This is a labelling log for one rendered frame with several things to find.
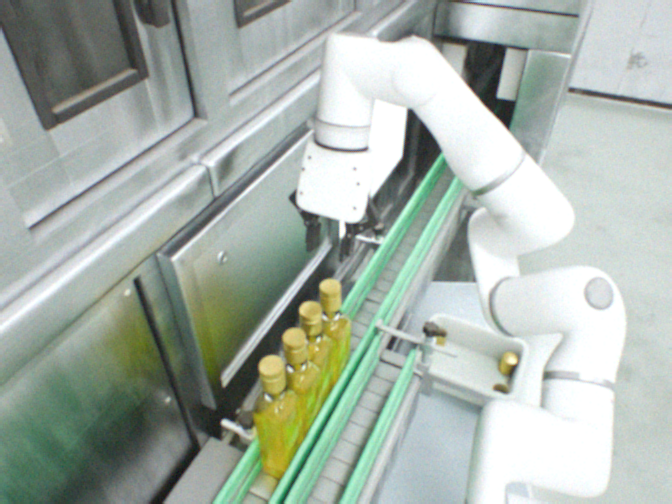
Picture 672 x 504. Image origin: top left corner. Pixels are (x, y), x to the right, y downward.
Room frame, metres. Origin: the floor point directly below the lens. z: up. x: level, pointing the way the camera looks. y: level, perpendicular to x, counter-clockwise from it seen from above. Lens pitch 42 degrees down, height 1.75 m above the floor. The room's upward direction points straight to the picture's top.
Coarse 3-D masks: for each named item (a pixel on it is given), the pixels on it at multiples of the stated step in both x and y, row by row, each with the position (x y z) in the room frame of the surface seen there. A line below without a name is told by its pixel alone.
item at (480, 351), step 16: (432, 320) 0.80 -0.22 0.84; (448, 320) 0.81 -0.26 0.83; (464, 320) 0.80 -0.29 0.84; (448, 336) 0.80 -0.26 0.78; (464, 336) 0.79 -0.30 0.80; (480, 336) 0.78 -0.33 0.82; (496, 336) 0.76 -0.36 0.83; (416, 352) 0.71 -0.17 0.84; (464, 352) 0.77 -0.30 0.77; (480, 352) 0.77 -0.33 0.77; (496, 352) 0.76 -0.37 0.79; (512, 352) 0.74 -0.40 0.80; (528, 352) 0.71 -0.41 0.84; (432, 368) 0.67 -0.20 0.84; (448, 368) 0.72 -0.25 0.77; (464, 368) 0.72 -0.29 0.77; (480, 368) 0.72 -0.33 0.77; (496, 368) 0.72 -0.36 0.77; (464, 384) 0.63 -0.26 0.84; (480, 384) 0.68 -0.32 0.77; (512, 384) 0.65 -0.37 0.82; (512, 400) 0.60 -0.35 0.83
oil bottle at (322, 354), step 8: (320, 336) 0.54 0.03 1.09; (328, 336) 0.55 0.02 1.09; (320, 344) 0.53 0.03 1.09; (328, 344) 0.54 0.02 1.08; (312, 352) 0.52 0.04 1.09; (320, 352) 0.52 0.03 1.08; (328, 352) 0.53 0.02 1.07; (312, 360) 0.51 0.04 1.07; (320, 360) 0.51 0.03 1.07; (328, 360) 0.53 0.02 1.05; (320, 368) 0.51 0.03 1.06; (328, 368) 0.53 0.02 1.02; (320, 376) 0.51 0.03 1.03; (328, 376) 0.53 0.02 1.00; (320, 384) 0.51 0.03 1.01; (328, 384) 0.53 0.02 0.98; (320, 392) 0.51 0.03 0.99; (328, 392) 0.53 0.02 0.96
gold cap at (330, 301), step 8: (328, 280) 0.61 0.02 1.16; (320, 288) 0.59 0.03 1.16; (328, 288) 0.59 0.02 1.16; (336, 288) 0.59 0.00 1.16; (320, 296) 0.59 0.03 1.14; (328, 296) 0.58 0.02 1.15; (336, 296) 0.58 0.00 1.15; (320, 304) 0.59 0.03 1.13; (328, 304) 0.58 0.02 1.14; (336, 304) 0.58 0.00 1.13
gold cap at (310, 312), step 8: (304, 304) 0.55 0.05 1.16; (312, 304) 0.55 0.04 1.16; (304, 312) 0.54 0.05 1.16; (312, 312) 0.54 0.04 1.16; (320, 312) 0.54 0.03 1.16; (304, 320) 0.53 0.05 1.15; (312, 320) 0.53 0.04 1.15; (320, 320) 0.54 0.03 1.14; (304, 328) 0.53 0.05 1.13; (312, 328) 0.53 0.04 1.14; (320, 328) 0.54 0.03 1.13
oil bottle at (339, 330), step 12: (324, 324) 0.58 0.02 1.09; (336, 324) 0.57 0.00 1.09; (348, 324) 0.59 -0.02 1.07; (336, 336) 0.56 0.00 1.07; (348, 336) 0.59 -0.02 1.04; (336, 348) 0.56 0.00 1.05; (348, 348) 0.59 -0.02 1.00; (336, 360) 0.56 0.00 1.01; (348, 360) 0.59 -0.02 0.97; (336, 372) 0.56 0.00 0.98
